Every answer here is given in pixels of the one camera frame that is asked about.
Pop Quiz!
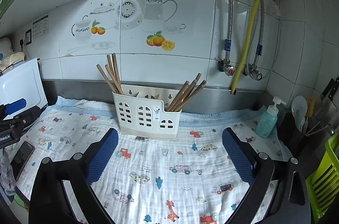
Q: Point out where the metal water valve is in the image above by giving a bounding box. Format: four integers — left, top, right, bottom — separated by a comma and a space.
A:
244, 64, 263, 81

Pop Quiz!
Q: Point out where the braided metal hose right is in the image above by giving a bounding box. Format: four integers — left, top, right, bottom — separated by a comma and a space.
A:
252, 0, 265, 69

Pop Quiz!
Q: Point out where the black smartphone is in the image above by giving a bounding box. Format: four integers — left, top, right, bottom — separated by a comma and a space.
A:
11, 141, 35, 181

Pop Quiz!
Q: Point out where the green plastic dish rack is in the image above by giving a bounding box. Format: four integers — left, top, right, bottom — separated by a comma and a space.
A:
306, 132, 338, 223

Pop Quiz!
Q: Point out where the white appliance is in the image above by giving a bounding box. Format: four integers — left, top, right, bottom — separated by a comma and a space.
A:
1, 59, 47, 120

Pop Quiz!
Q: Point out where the white ladle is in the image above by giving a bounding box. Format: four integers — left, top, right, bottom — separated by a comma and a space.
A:
291, 95, 307, 132

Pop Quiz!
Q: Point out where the wooden chopstick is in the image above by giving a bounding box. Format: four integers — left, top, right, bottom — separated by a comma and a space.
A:
171, 79, 198, 112
112, 53, 124, 95
105, 64, 123, 94
175, 83, 205, 112
106, 55, 121, 94
166, 81, 189, 111
97, 64, 118, 94
173, 80, 206, 112
167, 73, 202, 111

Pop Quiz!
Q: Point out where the yellow gas hose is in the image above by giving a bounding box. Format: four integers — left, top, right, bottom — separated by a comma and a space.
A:
229, 0, 265, 96

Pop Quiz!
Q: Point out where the cream plastic utensil holder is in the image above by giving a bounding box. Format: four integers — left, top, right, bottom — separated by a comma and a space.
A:
113, 85, 181, 140

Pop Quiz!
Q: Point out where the braided metal hose left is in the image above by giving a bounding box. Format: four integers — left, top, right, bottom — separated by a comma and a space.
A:
213, 0, 234, 63

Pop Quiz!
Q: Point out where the teal soap pump bottle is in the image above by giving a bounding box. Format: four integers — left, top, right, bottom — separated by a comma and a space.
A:
255, 96, 286, 138

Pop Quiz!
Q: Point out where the black-handled kitchen knife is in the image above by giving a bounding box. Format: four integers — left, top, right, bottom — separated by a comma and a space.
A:
320, 77, 339, 101

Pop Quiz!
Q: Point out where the wall socket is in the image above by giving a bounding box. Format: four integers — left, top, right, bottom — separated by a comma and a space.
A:
24, 29, 32, 46

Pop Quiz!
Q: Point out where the black utensil container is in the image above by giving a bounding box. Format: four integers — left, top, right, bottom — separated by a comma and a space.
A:
277, 113, 330, 158

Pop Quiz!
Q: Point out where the braided metal hose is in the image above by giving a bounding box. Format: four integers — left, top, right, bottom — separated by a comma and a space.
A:
252, 0, 265, 69
213, 0, 234, 63

